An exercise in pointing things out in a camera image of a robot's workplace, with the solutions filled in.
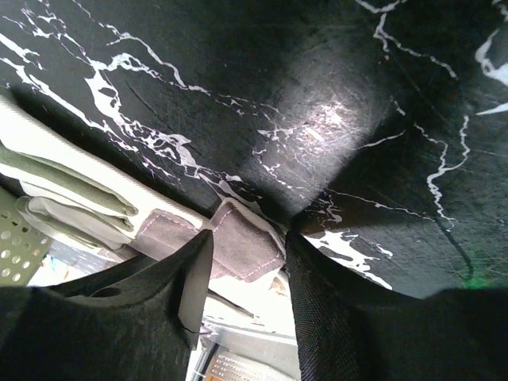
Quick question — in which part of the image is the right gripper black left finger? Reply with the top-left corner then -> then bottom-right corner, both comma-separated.
1,230 -> 214,380

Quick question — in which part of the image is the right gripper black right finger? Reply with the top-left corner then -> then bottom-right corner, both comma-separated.
286,232 -> 507,380

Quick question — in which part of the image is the white glove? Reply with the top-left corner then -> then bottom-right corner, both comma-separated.
0,93 -> 298,338

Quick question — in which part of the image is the pale green storage basket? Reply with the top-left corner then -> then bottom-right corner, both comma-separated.
0,188 -> 52,287

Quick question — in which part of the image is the aluminium front rail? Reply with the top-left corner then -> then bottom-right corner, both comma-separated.
186,320 -> 301,380

